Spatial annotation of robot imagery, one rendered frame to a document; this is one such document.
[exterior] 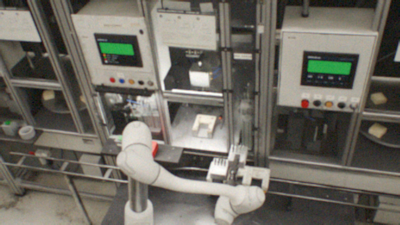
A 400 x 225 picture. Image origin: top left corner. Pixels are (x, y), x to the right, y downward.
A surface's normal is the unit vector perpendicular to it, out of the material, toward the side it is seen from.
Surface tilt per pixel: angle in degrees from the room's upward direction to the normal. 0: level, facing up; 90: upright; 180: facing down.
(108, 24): 90
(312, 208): 0
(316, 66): 90
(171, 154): 0
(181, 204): 0
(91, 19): 90
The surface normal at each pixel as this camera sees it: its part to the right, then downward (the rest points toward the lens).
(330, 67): -0.25, 0.64
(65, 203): -0.08, -0.76
